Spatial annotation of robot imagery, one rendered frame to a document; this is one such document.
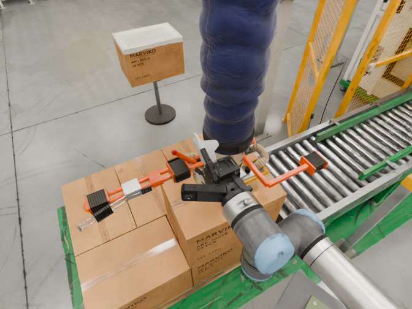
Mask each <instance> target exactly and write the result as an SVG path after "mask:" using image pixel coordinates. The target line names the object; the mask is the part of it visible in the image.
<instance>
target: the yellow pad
mask: <svg viewBox="0 0 412 309"><path fill-rule="evenodd" d="M257 160H258V158H257V159H255V160H253V161H251V162H252V163H255V162H256V161H257ZM241 168H242V170H243V171H244V172H245V173H246V177H244V178H242V180H243V181H244V182H245V184H247V183H250V182H252V181H254V180H256V179H258V178H257V176H255V174H254V173H253V172H252V171H251V169H250V168H249V167H248V166H247V165H246V164H244V165H242V166H241ZM259 171H260V172H261V174H263V176H264V175H267V174H269V172H270V171H269V170H268V168H266V166H265V165H264V166H262V167H261V168H260V169H259Z"/></svg>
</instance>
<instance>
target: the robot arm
mask: <svg viewBox="0 0 412 309"><path fill-rule="evenodd" d="M193 142H194V144H195V146H196V149H197V151H198V153H199V156H200V159H201V161H202V163H204V164H205V166H206V167H205V168H204V172H203V171H201V170H200V169H199V168H197V167H196V168H195V170H194V171H195V173H196V175H197V176H198V178H199V180H200V181H201V182H202V184H187V183H184V184H182V186H181V199H182V201H195V202H221V206H222V207H223V209H222V214H223V216H224V217H225V219H226V221H227V222H228V223H229V225H230V227H231V228H232V230H233V231H234V232H235V234H236V236H237V237H238V239H239V240H240V242H241V243H242V245H243V247H242V253H241V256H240V263H241V266H242V270H243V271H244V273H245V275H246V276H247V277H249V278H250V279H252V280H254V281H265V280H268V279H269V278H271V277H272V275H273V274H274V272H275V271H277V270H278V269H280V268H281V267H282V266H284V265H285V264H286V263H287V262H288V261H289V260H290V259H292V258H293V257H294V256H296V255H298V257H299V258H301V260H303V261H304V262H305V263H306V264H307V265H308V266H309V267H310V268H311V269H312V271H314V273H315V274H317V276H318V277H319V278H320V279H321V280H322V281H323V282H324V284H325V285H326V286H327V287H328V288H329V289H330V290H331V291H332V292H333V293H334V294H335V295H336V296H337V297H338V299H339V300H340V301H341V302H342V303H343V304H344V305H345V307H346V308H347V309H402V308H401V307H400V306H399V305H398V304H397V303H396V302H394V301H393V300H392V299H391V298H390V297H389V296H388V295H387V294H386V293H385V292H384V291H383V290H382V289H381V288H380V287H379V286H378V285H377V284H376V283H375V282H374V281H373V280H371V279H370V278H369V277H368V276H367V275H366V274H365V273H364V272H363V271H362V270H361V269H360V268H358V266H357V265H356V264H355V263H354V262H353V261H352V260H350V258H349V257H347V256H346V255H345V254H344V253H343V252H342V251H341V250H340V249H339V248H338V247H337V246H335V245H334V244H333V243H332V242H331V241H330V239H329V237H328V236H327V235H326V234H325V227H324V225H323V223H322V221H321V220H320V219H319V218H318V217H317V216H316V215H315V214H314V213H313V212H311V211H309V210H306V209H298V210H296V211H295V212H294V213H290V214H289V215H288V216H287V217H286V218H285V219H283V220H282V221H280V222H279V223H277V224H276V222H274V220H273V219H272V217H271V216H270V215H269V214H268V213H267V211H266V210H265V208H264V207H263V206H262V205H261V203H260V202H259V201H258V200H257V199H256V197H255V196H254V194H253V193H252V190H253V188H252V187H251V185H248V186H247V185H246V184H245V182H244V181H243V180H242V179H241V178H240V174H241V173H240V167H239V165H238V164H237V163H236V162H235V161H234V159H233V158H232V157H231V155H229V156H226V157H222V158H219V159H217V162H215V161H216V156H215V150H216V149H217V148H218V146H219V143H218V141H217V140H201V139H200V138H199V136H198V135H197V134H196V133H194V134H193ZM231 159H232V161H233V162H234V163H235V165H234V163H233V162H232V161H231ZM214 162H215V163H214Z"/></svg>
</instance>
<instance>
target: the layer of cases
mask: <svg viewBox="0 0 412 309"><path fill-rule="evenodd" d="M172 150H177V151H178V152H180V153H182V154H184V155H185V154H187V153H196V152H197V149H196V146H195V144H194V142H193V137H191V138H188V139H186V140H183V141H181V142H178V143H175V144H172V145H169V146H167V147H164V148H162V149H159V150H156V151H153V152H151V153H148V154H145V155H143V156H140V157H138V158H134V159H132V160H129V161H126V162H124V163H121V164H119V165H116V166H114V167H110V168H108V169H105V170H102V171H100V172H97V173H95V174H91V175H89V176H86V177H83V178H81V179H78V180H76V181H72V182H70V183H67V184H65V185H62V186H61V189H62V193H63V199H64V205H65V209H66V215H67V220H68V224H69V230H70V234H71V240H72V246H73V249H74V255H75V261H76V265H77V271H78V277H79V280H80V286H81V290H82V296H83V302H84V306H85V309H156V308H158V307H160V306H161V305H163V304H165V303H166V302H168V301H170V300H172V299H173V298H175V297H176V296H179V295H180V294H182V293H184V292H185V291H187V290H189V289H191V288H192V287H193V286H195V285H197V284H199V283H201V282H203V281H204V280H206V279H207V278H210V277H211V276H213V275H214V274H216V273H218V272H220V271H222V270H223V269H225V268H226V267H229V266H230V265H232V264H234V263H235V262H237V261H239V260H240V256H241V253H242V247H243V245H242V243H240V244H238V245H236V246H233V247H232V248H229V249H228V250H226V251H223V252H222V253H220V254H217V255H216V256H213V257H211V258H209V259H207V260H205V261H203V262H201V263H199V264H197V265H195V266H193V267H191V268H190V267H189V265H188V262H187V260H186V258H185V255H184V253H183V250H182V248H181V246H180V243H179V241H178V239H177V236H176V234H175V231H174V229H173V227H172V224H171V222H170V219H169V217H168V215H167V211H166V206H165V203H164V198H163V195H162V189H161V185H159V186H157V187H155V188H153V187H152V191H150V192H148V193H146V194H142V195H141V196H138V197H135V198H133V199H131V200H128V201H127V202H125V203H124V204H122V205H120V206H119V207H118V208H116V209H114V210H113V212H114V213H112V214H111V215H110V216H108V217H106V218H105V219H103V220H102V221H100V222H99V223H98V222H97V221H96V222H95V223H93V224H92V225H90V226H88V227H87V228H85V229H84V230H82V231H81V232H80V231H79V230H78V229H77V227H76V225H79V224H80V223H82V222H84V221H85V220H87V219H88V218H90V217H92V216H93V215H91V213H88V212H86V211H85V210H84V208H83V204H84V203H85V202H86V201H85V197H84V195H89V194H91V193H94V192H96V191H98V190H101V189H104V187H105V188H106V190H107V191H110V190H113V189H115V188H118V187H120V186H121V184H123V183H126V182H127V181H130V180H133V179H135V178H137V179H140V178H142V177H145V176H147V174H148V173H150V172H153V171H155V170H158V171H159V170H162V169H165V168H166V167H167V166H166V162H167V161H168V160H170V159H173V158H176V156H174V155H172V153H171V152H172Z"/></svg>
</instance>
